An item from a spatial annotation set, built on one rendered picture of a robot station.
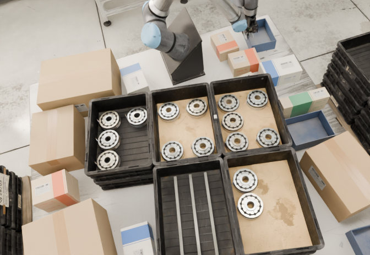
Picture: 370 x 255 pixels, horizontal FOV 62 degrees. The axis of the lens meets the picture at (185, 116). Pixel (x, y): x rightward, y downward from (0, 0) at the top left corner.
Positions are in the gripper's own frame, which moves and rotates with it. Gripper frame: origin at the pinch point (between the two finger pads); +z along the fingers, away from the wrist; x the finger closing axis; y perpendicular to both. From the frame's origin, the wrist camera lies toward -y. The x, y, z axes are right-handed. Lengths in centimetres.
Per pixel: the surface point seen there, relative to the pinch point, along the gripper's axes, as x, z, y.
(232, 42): -10.3, -2.2, 4.6
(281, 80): 8.1, 1.0, 36.7
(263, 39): 10.5, 4.9, 0.9
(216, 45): -20.2, -2.2, 3.9
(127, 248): -83, -4, 105
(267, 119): -9, -8, 63
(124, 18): -85, 75, -133
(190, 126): -46, -8, 57
